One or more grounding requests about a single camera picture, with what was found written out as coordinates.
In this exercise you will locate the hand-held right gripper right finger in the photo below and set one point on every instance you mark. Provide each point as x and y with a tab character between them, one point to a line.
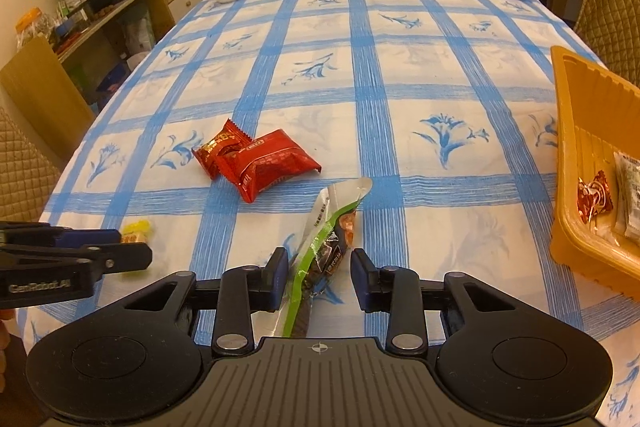
361	281

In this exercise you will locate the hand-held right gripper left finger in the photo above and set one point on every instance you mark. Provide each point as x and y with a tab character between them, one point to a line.
278	279

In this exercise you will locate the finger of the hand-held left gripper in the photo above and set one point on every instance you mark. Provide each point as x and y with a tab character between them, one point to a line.
85	237
125	257

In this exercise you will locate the yellow candy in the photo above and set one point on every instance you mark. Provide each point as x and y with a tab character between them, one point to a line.
136	232

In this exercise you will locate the green clear snack packet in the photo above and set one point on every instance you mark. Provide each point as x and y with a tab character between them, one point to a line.
327	232

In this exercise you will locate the orange plastic tray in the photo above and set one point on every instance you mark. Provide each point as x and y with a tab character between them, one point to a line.
575	157

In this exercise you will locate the small red candy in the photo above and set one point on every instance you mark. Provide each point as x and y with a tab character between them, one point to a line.
594	197

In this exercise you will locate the quilted beige chair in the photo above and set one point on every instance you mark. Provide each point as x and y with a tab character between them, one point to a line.
25	167
610	2

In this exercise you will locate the large red snack packet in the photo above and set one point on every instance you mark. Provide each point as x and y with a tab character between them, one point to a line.
270	164

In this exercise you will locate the small red snack packet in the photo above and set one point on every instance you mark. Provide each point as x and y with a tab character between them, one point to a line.
212	152

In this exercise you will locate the wooden board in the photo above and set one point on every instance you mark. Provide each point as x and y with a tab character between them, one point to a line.
45	92

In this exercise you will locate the blue checked tablecloth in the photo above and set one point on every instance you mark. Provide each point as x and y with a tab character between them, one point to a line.
350	107

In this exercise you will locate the jar with orange lid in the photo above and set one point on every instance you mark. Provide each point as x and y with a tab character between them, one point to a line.
35	29

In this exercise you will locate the wooden shelf unit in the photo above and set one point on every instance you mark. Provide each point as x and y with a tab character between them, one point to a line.
165	2

